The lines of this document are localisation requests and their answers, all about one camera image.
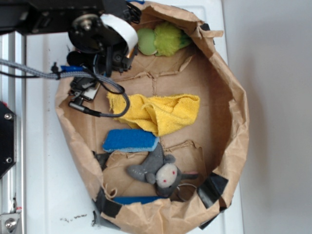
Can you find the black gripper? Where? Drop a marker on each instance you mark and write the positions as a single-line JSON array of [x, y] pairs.
[[108, 36]]

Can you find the blue strip at bottom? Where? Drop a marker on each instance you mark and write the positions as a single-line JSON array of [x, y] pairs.
[[126, 200]]

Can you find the grey plush mouse toy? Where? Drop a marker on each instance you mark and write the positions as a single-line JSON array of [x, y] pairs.
[[160, 170]]

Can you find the yellow cloth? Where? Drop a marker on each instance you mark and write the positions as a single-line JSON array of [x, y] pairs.
[[161, 115]]

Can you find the brown paper bag tray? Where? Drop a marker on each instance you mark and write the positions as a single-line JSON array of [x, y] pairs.
[[215, 145]]

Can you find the blue sponge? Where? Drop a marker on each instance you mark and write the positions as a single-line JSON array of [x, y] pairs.
[[130, 140]]

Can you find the black mounting plate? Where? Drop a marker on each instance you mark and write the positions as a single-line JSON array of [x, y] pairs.
[[7, 139]]

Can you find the green plush toy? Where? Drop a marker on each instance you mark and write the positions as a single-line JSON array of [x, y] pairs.
[[165, 40]]

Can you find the white plastic tray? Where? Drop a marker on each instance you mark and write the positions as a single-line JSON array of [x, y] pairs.
[[57, 201]]

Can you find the aluminium frame rail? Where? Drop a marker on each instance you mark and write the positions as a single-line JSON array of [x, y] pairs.
[[12, 184]]

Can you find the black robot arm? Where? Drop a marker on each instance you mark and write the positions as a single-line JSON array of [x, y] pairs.
[[35, 17]]

